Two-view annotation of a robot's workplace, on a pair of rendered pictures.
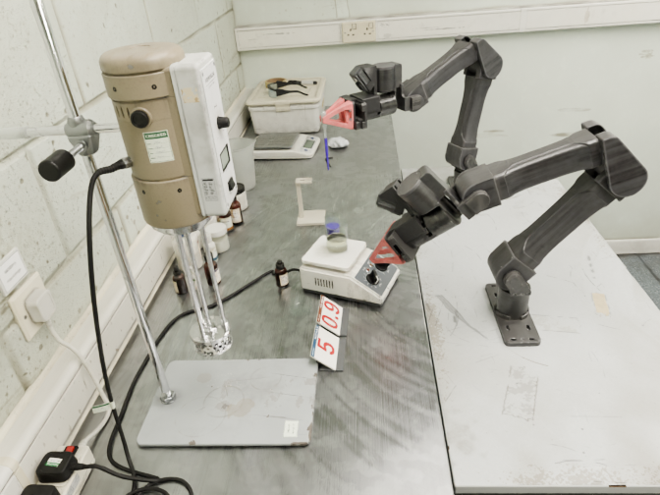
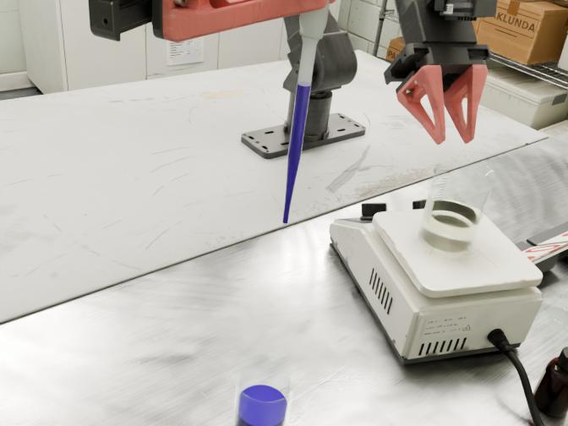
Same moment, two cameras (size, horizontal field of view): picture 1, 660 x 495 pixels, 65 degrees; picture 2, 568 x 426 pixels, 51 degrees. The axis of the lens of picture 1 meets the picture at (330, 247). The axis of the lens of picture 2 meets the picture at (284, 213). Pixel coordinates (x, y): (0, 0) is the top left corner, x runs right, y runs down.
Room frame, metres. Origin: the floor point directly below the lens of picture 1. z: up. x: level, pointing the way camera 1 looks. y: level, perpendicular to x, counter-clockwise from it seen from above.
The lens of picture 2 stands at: (1.47, 0.19, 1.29)
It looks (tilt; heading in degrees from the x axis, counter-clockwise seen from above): 33 degrees down; 224
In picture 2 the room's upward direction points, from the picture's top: 7 degrees clockwise
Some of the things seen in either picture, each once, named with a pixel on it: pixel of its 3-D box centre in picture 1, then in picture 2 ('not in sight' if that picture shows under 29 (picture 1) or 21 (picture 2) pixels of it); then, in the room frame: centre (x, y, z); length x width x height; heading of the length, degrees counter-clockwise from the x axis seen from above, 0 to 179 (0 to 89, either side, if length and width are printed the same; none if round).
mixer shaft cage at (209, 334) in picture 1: (198, 283); not in sight; (0.68, 0.21, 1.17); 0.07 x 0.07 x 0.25
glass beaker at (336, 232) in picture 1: (336, 236); (456, 207); (1.03, -0.02, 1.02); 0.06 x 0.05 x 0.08; 170
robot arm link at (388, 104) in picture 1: (383, 102); not in sight; (1.33, -0.17, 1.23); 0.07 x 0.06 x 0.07; 116
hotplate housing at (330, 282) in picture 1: (346, 269); (428, 266); (1.02, -0.03, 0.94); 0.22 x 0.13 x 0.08; 63
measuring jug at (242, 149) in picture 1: (232, 166); not in sight; (1.63, 0.30, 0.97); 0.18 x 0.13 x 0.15; 107
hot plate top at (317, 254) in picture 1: (334, 251); (453, 246); (1.03, -0.01, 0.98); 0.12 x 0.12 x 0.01; 63
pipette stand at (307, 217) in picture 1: (309, 198); not in sight; (1.36, 0.05, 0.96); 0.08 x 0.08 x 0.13; 85
